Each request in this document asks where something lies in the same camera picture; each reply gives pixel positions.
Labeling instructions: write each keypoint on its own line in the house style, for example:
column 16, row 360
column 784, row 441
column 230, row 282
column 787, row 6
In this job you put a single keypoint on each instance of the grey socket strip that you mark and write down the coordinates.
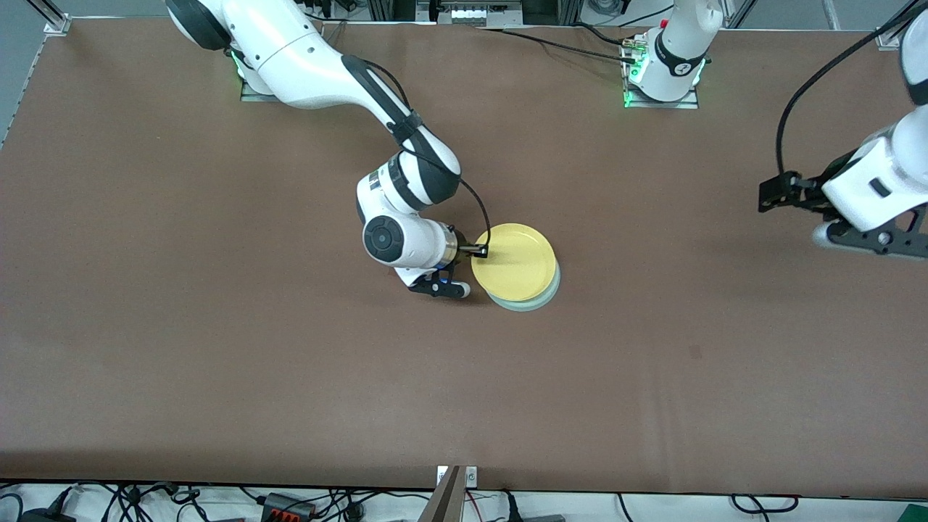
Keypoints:
column 478, row 13

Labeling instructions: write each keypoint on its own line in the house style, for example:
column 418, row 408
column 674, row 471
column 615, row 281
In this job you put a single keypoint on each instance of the brown table cover sheet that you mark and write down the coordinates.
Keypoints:
column 217, row 290

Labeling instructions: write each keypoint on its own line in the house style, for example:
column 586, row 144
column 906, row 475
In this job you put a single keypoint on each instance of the aluminium frame profile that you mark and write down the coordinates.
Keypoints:
column 54, row 18

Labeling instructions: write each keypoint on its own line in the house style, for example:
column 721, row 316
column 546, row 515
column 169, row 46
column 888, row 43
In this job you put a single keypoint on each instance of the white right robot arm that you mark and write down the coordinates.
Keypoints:
column 290, row 51

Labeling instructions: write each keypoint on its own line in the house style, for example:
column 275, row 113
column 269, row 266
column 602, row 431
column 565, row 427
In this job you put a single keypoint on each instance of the green round plate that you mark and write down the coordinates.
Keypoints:
column 522, row 307

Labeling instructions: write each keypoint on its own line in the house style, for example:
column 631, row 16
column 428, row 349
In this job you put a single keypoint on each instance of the black orange power strip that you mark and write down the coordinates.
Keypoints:
column 286, row 505

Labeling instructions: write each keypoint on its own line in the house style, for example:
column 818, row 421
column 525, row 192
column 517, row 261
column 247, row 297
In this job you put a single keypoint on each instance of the wooden beam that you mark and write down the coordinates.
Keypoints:
column 446, row 504

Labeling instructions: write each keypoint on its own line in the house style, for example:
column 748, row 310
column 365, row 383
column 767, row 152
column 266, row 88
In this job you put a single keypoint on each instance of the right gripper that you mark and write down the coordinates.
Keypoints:
column 462, row 249

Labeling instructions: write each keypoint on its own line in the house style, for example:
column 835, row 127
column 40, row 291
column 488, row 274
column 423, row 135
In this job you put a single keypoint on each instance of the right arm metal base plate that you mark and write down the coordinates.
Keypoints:
column 254, row 95

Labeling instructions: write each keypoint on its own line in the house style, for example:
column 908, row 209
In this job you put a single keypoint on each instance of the yellow round plate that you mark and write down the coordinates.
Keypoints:
column 515, row 261

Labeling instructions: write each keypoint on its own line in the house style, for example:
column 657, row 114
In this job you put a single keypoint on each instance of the small white bracket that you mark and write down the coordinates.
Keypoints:
column 471, row 476

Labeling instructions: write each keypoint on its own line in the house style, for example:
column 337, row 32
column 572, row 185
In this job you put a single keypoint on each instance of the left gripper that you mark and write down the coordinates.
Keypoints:
column 810, row 190

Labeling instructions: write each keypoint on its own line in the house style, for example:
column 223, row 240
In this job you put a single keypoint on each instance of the aluminium corner bracket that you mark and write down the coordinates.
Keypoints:
column 883, row 38

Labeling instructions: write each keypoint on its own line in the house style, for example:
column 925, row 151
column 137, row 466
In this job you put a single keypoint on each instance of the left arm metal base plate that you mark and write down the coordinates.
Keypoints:
column 689, row 104

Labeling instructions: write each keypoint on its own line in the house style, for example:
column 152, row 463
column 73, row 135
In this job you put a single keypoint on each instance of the green board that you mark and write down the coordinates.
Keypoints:
column 915, row 515

